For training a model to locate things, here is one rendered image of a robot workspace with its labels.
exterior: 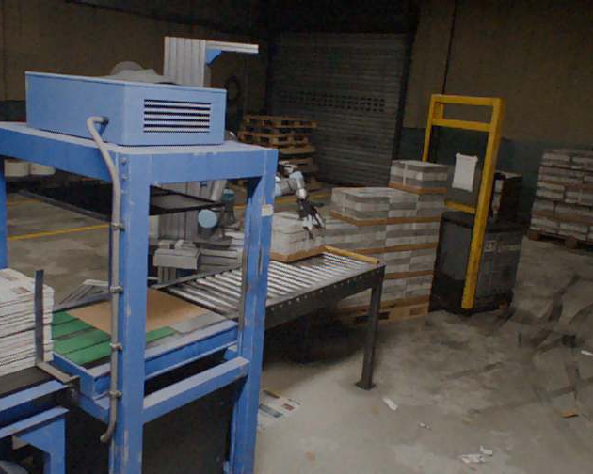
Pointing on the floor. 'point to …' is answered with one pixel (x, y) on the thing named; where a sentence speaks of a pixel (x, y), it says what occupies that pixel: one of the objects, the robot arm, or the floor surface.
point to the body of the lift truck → (485, 294)
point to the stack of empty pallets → (268, 138)
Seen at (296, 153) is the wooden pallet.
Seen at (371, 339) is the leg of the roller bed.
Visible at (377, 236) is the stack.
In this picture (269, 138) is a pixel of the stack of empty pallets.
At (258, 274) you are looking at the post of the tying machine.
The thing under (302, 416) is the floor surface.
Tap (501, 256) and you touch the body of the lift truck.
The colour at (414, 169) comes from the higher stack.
